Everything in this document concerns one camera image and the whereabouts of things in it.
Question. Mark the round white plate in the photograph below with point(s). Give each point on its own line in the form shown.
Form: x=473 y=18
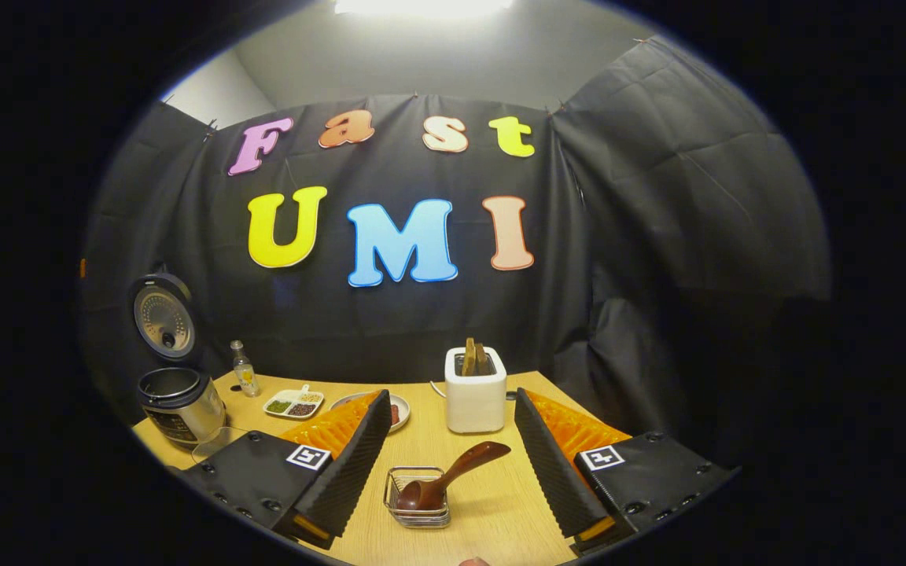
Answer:
x=406 y=417

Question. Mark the large ceiling light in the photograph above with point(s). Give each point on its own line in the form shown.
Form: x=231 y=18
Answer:
x=421 y=6

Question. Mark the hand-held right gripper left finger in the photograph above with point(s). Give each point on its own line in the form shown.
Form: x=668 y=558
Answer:
x=351 y=479

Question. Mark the brown toast slice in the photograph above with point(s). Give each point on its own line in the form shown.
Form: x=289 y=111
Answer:
x=469 y=358
x=484 y=360

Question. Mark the white toaster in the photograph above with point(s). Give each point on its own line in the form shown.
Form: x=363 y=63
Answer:
x=475 y=401

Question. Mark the brown wooden spoon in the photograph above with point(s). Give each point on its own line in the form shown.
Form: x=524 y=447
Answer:
x=461 y=465

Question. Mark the white divided condiment dish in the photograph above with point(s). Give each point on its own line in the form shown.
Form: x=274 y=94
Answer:
x=292 y=405

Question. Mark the black backdrop cloth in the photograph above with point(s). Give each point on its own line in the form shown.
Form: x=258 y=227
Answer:
x=657 y=275

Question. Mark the small glass bottle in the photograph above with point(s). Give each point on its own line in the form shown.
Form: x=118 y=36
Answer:
x=245 y=377

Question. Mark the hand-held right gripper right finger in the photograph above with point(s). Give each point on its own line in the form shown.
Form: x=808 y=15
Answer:
x=551 y=472

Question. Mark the silver black rice cooker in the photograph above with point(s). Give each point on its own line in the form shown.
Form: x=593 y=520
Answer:
x=182 y=409

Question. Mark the clear rice container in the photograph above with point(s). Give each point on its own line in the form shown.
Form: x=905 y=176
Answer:
x=213 y=448

